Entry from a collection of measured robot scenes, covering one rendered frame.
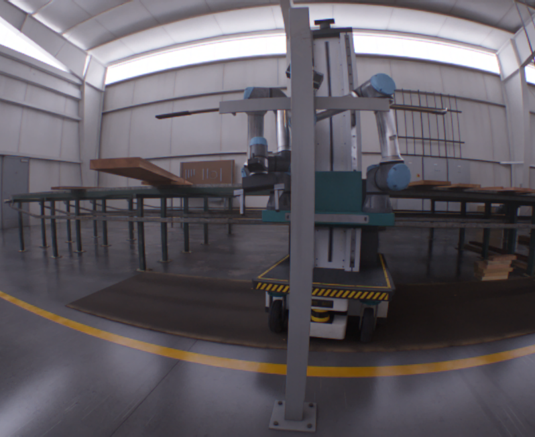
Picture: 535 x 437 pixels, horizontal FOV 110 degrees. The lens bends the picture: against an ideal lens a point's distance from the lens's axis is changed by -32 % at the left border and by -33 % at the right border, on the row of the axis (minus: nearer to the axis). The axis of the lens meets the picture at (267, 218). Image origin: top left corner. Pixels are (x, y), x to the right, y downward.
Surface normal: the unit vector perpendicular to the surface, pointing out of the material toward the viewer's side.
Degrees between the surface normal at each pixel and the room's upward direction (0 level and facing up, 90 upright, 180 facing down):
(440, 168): 90
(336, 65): 90
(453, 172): 90
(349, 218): 90
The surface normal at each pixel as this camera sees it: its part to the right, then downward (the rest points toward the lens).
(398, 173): 0.18, 0.20
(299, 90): -0.17, 0.07
